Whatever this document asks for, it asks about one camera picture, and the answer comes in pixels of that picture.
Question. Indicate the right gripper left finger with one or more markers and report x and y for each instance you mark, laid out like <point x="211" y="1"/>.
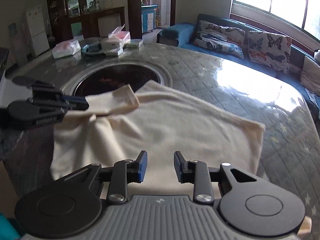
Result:
<point x="121" y="174"/>

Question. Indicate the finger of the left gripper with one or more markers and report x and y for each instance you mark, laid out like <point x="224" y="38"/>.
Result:
<point x="69" y="98"/>
<point x="74" y="105"/>

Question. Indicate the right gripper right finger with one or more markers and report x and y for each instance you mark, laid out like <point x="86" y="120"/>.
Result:
<point x="199" y="174"/>

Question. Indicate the cream t-shirt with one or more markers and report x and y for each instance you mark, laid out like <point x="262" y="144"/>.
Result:
<point x="160" y="120"/>

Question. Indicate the round stove recess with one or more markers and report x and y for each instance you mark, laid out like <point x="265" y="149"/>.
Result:
<point x="111" y="75"/>

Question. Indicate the pink tissue pack left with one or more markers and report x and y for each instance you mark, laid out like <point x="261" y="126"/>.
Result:
<point x="66" y="48"/>

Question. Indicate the pink tissue pack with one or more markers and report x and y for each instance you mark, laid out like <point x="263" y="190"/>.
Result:
<point x="66" y="48"/>
<point x="119" y="36"/>

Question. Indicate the teal tray on table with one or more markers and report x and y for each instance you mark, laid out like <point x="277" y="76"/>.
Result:
<point x="92" y="50"/>

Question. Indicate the white refrigerator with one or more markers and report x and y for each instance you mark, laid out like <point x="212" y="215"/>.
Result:
<point x="36" y="31"/>

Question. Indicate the white box on table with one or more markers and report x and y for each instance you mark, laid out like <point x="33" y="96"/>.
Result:
<point x="111" y="46"/>

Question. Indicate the pink tissue pack right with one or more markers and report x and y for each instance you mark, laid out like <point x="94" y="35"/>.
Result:
<point x="119" y="36"/>

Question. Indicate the green booklet on table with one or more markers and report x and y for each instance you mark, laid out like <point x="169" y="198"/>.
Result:
<point x="134" y="43"/>

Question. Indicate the grey quilted table cover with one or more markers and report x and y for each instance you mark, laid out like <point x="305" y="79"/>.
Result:
<point x="290" y="154"/>

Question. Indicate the dark wooden cabinet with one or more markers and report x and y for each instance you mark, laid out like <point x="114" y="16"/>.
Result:
<point x="61" y="19"/>

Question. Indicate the blue white small cabinet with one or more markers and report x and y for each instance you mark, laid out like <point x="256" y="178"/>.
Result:
<point x="148" y="14"/>

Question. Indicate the blue corner sofa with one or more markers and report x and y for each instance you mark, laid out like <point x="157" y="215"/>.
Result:
<point x="183" y="35"/>

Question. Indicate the small butterfly cushion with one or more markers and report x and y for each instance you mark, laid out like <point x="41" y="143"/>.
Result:
<point x="227" y="40"/>

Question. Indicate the large butterfly cushion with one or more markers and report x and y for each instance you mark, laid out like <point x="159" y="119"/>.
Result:
<point x="269" y="49"/>

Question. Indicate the beige plain cushion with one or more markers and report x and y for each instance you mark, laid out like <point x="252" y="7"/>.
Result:
<point x="310" y="75"/>

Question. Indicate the window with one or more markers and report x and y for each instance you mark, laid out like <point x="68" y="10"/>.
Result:
<point x="302" y="14"/>

